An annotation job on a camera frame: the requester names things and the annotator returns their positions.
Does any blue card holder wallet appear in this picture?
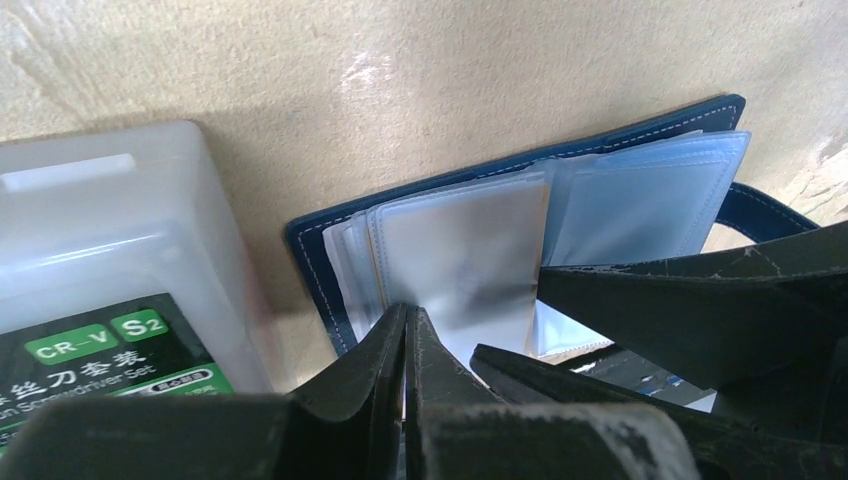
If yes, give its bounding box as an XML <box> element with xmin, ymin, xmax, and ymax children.
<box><xmin>283</xmin><ymin>94</ymin><xmax>814</xmax><ymax>356</ymax></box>

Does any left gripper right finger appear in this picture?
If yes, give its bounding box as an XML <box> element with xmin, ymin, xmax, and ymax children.
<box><xmin>404</xmin><ymin>306</ymin><xmax>504</xmax><ymax>479</ymax></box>

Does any green card box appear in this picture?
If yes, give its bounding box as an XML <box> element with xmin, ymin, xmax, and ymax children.
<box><xmin>1</xmin><ymin>121</ymin><xmax>272</xmax><ymax>447</ymax></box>

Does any silver grey card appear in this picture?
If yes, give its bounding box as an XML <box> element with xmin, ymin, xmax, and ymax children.
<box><xmin>367</xmin><ymin>172</ymin><xmax>549</xmax><ymax>365</ymax></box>

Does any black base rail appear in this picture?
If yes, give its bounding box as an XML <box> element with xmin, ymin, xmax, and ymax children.
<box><xmin>556</xmin><ymin>344</ymin><xmax>716</xmax><ymax>413</ymax></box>

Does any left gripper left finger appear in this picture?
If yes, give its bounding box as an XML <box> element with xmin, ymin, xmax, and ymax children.
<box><xmin>288</xmin><ymin>304</ymin><xmax>408</xmax><ymax>479</ymax></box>

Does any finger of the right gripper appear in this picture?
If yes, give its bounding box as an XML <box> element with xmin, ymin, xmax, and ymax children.
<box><xmin>470</xmin><ymin>343</ymin><xmax>848</xmax><ymax>480</ymax></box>
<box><xmin>538</xmin><ymin>223</ymin><xmax>847</xmax><ymax>389</ymax></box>

